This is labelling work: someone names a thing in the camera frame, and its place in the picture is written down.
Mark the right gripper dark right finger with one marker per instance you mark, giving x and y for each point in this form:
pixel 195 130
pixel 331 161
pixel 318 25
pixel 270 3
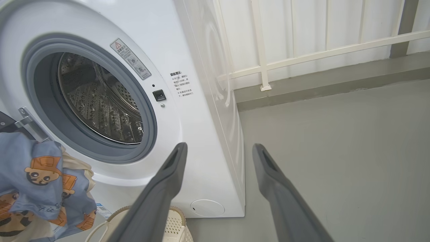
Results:
pixel 285 205

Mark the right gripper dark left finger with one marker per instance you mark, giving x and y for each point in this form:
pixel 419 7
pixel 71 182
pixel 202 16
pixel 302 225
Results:
pixel 151 201

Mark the blue cartoon print garment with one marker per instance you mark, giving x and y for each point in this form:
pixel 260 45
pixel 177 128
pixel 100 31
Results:
pixel 20 154

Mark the cream laundry basket brown rim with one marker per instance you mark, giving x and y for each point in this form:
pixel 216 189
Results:
pixel 174 225

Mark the black door lock slot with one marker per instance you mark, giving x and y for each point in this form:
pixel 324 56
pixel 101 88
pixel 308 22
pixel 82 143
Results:
pixel 159 95

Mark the steel washing machine drum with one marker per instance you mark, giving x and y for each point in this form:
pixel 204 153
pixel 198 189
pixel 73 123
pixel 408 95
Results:
pixel 100 101

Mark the metal door hinge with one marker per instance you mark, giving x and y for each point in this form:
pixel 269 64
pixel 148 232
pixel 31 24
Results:
pixel 28 121

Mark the grey rubber door gasket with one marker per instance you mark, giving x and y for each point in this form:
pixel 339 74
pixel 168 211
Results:
pixel 40 101

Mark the white washing machine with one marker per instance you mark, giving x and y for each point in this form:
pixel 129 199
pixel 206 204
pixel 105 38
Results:
pixel 161 27

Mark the blue energy label sticker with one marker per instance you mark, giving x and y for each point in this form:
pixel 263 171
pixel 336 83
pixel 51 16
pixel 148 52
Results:
pixel 103 211

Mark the round white filter cover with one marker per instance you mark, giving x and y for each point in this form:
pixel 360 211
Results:
pixel 206 208

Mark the grey warning sticker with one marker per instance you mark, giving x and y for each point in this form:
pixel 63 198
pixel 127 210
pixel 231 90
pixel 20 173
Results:
pixel 131 58

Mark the white metal railing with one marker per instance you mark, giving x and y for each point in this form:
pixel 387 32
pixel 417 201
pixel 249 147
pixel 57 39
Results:
pixel 336 50

